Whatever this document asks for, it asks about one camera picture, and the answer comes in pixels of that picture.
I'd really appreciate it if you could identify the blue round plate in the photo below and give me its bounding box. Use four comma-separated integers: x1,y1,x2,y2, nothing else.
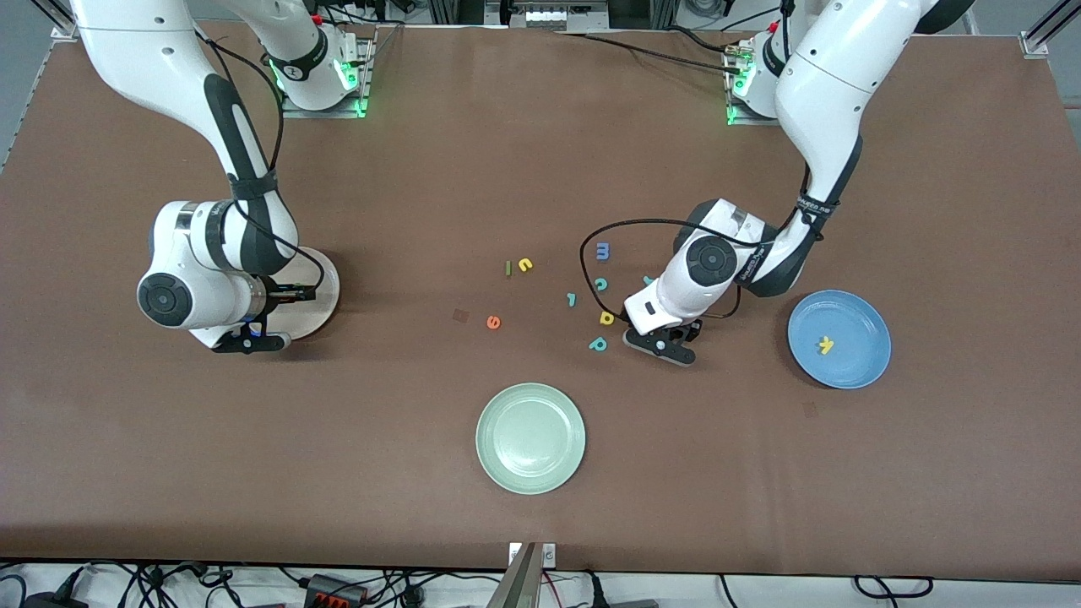
787,290,893,390

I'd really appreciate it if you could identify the thin black table cable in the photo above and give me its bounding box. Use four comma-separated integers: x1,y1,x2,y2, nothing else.
663,25,744,57

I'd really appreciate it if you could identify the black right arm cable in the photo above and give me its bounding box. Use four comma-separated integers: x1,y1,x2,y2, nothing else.
196,32,327,296

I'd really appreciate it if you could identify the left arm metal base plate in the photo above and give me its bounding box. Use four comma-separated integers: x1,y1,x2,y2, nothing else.
726,59,783,128

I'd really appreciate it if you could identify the pale green round plate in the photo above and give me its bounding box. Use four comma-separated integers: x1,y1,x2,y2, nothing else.
475,383,587,496

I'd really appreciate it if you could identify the aluminium frame corner profile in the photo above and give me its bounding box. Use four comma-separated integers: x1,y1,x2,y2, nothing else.
32,0,83,43
1019,0,1081,58

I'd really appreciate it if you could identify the grey metal camera post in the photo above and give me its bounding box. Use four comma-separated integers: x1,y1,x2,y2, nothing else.
488,542,541,608

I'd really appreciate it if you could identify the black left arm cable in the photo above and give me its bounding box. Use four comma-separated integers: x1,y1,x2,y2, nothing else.
579,220,765,324

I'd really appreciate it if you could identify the black looped floor cable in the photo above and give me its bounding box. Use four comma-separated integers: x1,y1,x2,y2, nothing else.
852,575,935,600

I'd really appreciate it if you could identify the black ribbed table cable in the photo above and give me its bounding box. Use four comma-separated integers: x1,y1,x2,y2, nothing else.
553,30,746,75

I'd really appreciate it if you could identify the silver connector box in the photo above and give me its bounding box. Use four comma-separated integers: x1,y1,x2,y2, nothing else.
524,5,594,32

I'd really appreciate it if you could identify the black red power strip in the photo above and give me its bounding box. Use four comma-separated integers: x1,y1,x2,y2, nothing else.
304,574,369,608

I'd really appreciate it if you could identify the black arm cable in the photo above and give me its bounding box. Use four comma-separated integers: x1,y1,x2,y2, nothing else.
196,32,327,296
579,220,765,324

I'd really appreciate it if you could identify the beige round plate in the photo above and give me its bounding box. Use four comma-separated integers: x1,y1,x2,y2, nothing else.
279,247,341,340

